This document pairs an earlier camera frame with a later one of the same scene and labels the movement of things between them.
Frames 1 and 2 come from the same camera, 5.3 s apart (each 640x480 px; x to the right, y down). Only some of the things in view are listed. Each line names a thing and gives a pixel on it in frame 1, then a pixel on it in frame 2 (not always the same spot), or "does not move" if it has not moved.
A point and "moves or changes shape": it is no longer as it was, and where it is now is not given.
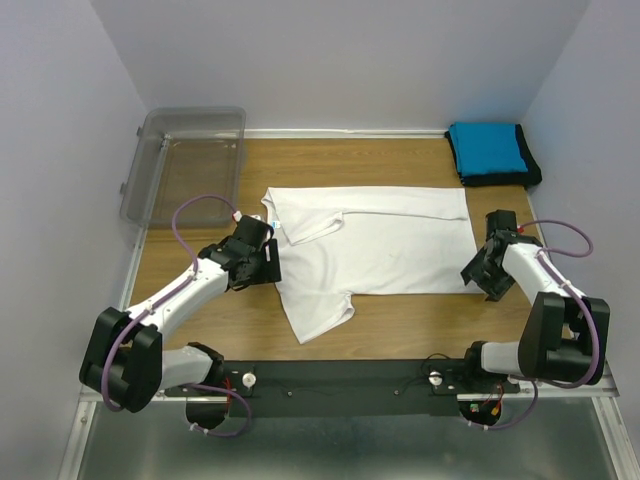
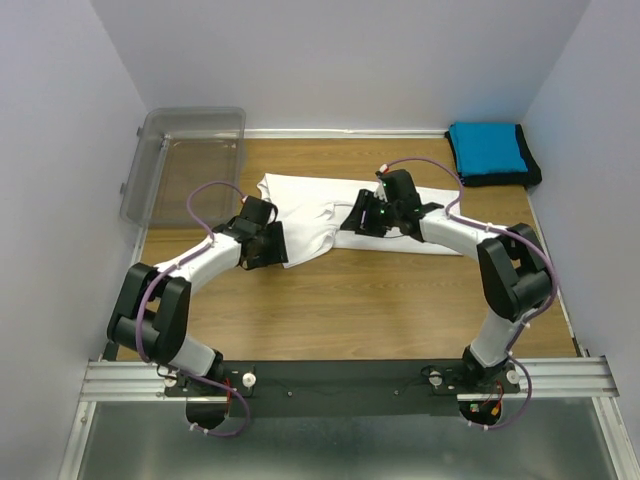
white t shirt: x=341 y=242 moves or changes shape
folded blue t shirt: x=484 y=148 does not move
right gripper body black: x=491 y=279 -> x=379 y=213
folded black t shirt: x=532 y=174 does not move
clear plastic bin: x=182 y=153 does not move
